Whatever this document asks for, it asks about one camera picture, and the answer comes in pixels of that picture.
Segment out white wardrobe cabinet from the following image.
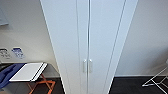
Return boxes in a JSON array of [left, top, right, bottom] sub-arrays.
[[39, 0, 139, 94]]

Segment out white door handle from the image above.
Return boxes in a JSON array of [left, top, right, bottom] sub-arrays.
[[82, 58, 87, 74], [87, 58, 93, 74]]

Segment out blue cloth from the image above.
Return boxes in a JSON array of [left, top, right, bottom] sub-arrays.
[[0, 63, 25, 90]]

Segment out white wardrobe door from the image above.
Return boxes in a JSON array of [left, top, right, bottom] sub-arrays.
[[41, 0, 90, 94], [88, 0, 127, 94]]

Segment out wall sign with blue print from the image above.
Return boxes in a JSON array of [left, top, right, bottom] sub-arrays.
[[11, 46, 26, 60]]

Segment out white folding table top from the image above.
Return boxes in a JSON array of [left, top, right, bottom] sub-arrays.
[[8, 62, 49, 83]]

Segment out orange folding table frame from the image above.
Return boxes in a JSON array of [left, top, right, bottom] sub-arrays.
[[26, 73, 56, 94]]

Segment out wall sign with dark print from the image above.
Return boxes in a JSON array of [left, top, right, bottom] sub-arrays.
[[0, 48, 11, 61]]

